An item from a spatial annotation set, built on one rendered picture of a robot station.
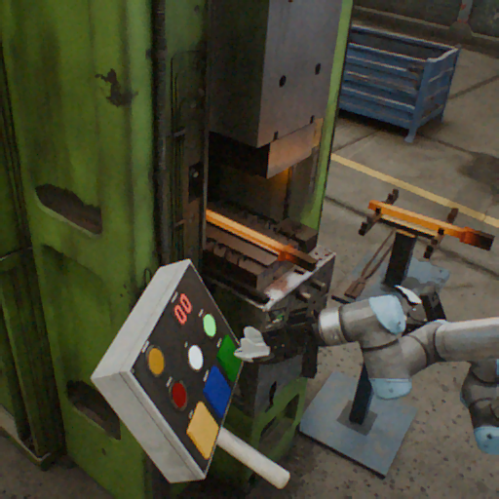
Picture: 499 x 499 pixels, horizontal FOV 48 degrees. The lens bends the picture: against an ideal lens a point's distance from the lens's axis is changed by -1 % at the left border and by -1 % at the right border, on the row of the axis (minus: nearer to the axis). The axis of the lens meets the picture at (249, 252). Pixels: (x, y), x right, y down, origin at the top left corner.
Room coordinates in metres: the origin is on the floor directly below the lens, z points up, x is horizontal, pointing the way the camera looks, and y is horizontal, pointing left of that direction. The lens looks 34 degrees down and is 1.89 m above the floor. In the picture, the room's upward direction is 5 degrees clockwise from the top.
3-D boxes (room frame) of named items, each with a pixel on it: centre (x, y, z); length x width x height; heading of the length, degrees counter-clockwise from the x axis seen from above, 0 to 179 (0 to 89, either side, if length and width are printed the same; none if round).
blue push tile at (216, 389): (0.80, 0.04, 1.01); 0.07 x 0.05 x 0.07; 170
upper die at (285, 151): (1.45, 0.09, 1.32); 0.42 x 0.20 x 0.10; 55
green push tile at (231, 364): (0.90, 0.03, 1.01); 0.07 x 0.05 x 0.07; 170
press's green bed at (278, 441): (1.50, 0.06, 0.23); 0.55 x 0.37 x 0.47; 55
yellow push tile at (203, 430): (0.70, 0.06, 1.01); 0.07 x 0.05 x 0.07; 170
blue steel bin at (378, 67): (5.41, -1.07, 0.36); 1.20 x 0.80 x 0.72; 56
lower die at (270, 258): (1.45, 0.09, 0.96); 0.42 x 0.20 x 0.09; 55
